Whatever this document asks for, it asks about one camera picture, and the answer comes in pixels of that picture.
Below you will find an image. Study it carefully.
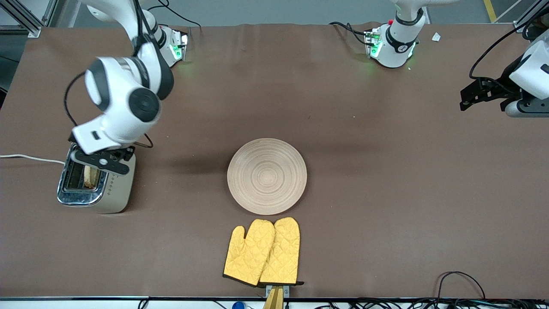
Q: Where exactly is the round wooden plate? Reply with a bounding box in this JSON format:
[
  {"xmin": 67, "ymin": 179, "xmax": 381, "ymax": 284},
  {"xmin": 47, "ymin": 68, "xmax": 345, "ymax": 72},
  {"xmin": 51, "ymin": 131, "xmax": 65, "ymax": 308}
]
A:
[{"xmin": 227, "ymin": 138, "xmax": 308, "ymax": 215}]

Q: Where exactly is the yellow quilted oven mitt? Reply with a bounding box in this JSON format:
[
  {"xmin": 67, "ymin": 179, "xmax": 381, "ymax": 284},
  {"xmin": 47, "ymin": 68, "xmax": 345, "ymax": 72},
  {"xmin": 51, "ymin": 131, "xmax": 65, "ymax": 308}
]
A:
[
  {"xmin": 223, "ymin": 219, "xmax": 276, "ymax": 287},
  {"xmin": 259, "ymin": 217, "xmax": 304, "ymax": 286}
]

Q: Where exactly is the aluminium frame profile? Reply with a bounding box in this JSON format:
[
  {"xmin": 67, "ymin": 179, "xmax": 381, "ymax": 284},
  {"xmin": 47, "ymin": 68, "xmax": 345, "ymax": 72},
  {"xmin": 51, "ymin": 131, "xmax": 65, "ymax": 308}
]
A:
[
  {"xmin": 515, "ymin": 0, "xmax": 549, "ymax": 33},
  {"xmin": 0, "ymin": 0, "xmax": 58, "ymax": 38}
]

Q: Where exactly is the white toaster power cord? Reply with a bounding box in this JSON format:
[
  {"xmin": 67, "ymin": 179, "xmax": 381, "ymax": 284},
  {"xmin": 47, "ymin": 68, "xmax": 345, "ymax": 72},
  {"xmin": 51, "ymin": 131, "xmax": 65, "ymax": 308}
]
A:
[{"xmin": 0, "ymin": 154, "xmax": 66, "ymax": 165}]

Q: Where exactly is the black cable bundle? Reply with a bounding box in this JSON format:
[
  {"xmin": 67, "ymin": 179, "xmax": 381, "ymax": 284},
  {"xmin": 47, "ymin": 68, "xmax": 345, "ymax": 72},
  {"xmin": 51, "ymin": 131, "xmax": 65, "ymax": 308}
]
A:
[{"xmin": 300, "ymin": 297, "xmax": 549, "ymax": 309}]

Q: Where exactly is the looped black cable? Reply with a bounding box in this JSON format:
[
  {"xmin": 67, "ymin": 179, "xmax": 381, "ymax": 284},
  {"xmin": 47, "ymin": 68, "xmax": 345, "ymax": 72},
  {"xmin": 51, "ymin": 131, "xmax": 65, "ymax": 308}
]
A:
[{"xmin": 437, "ymin": 271, "xmax": 486, "ymax": 301}]

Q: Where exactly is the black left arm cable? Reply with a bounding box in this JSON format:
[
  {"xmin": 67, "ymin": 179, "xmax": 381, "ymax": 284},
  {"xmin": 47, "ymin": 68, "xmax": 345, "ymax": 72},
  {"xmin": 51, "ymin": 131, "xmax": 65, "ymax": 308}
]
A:
[{"xmin": 469, "ymin": 13, "xmax": 549, "ymax": 80}]

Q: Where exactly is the beige chrome two-slot toaster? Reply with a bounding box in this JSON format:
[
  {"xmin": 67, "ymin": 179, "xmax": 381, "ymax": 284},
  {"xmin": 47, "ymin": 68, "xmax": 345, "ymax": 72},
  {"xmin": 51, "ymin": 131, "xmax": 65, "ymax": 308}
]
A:
[{"xmin": 57, "ymin": 144, "xmax": 136, "ymax": 214}]

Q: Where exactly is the yellow wooden stand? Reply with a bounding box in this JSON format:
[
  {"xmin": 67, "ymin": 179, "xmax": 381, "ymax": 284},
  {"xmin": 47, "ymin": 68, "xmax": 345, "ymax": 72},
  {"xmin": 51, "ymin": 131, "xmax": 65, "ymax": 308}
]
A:
[{"xmin": 262, "ymin": 287, "xmax": 284, "ymax": 309}]

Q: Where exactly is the grey metal bracket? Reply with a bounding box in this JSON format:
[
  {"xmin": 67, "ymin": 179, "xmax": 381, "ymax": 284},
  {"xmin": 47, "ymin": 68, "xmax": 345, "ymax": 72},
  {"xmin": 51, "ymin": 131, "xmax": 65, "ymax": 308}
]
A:
[{"xmin": 265, "ymin": 285, "xmax": 290, "ymax": 299}]

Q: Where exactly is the brown table cover cloth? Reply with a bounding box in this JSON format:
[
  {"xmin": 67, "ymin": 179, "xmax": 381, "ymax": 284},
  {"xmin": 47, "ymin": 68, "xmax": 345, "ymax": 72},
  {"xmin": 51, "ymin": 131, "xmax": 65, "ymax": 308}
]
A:
[{"xmin": 0, "ymin": 21, "xmax": 549, "ymax": 300}]

